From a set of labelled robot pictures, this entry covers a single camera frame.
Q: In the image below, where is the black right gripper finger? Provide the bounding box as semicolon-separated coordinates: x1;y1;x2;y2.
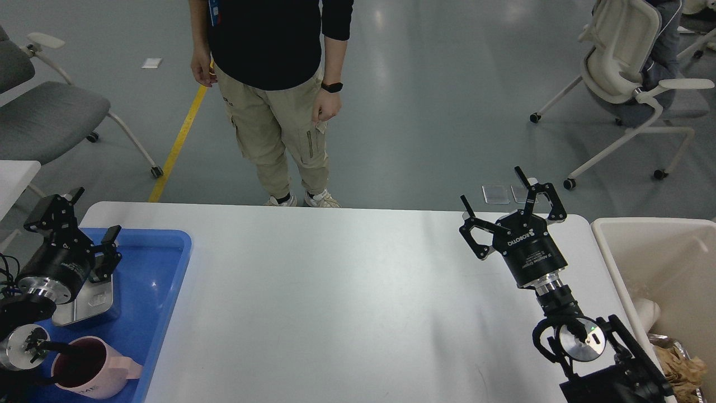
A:
514;166;568;224
459;195;511;261

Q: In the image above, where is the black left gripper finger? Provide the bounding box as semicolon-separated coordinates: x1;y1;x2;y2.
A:
89;225;123;283
23;187;86;247

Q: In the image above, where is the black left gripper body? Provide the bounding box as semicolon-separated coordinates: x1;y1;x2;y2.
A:
17;238;95;304

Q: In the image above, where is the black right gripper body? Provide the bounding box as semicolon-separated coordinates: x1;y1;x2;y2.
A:
492;212;568;288

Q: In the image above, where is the stainless steel rectangular tin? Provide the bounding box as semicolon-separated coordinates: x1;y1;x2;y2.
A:
51;274;122;331

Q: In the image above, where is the pink mug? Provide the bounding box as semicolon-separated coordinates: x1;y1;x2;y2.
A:
51;336;144;400

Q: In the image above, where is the aluminium foil tray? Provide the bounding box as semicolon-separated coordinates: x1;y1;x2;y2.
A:
647;334;706;402

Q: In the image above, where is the brown paper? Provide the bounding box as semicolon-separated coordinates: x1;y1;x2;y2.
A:
653;346;708;402

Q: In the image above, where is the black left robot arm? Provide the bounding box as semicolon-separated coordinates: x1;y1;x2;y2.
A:
2;187;123;402

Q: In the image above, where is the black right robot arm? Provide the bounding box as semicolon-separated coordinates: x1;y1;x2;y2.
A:
459;167;675;402

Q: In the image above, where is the blue plastic tray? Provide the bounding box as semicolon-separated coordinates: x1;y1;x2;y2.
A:
40;228;191;402

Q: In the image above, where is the white side table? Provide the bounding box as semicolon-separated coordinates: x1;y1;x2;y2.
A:
1;160;46;220

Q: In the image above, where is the grey office chair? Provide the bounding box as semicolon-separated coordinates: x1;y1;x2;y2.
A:
1;30;164;178

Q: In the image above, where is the beige plastic bin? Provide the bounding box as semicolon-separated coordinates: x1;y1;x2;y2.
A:
591;217;715;402

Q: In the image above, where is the white paper cup in bin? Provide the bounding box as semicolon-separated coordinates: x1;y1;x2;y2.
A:
633;298;662;332

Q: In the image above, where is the seated person in blue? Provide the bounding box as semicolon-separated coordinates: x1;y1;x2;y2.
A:
593;0;684;127

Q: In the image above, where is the white office chair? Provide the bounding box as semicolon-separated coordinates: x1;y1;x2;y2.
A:
530;1;714;190

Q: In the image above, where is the seated person in khaki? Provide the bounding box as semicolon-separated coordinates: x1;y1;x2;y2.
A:
189;1;355;208

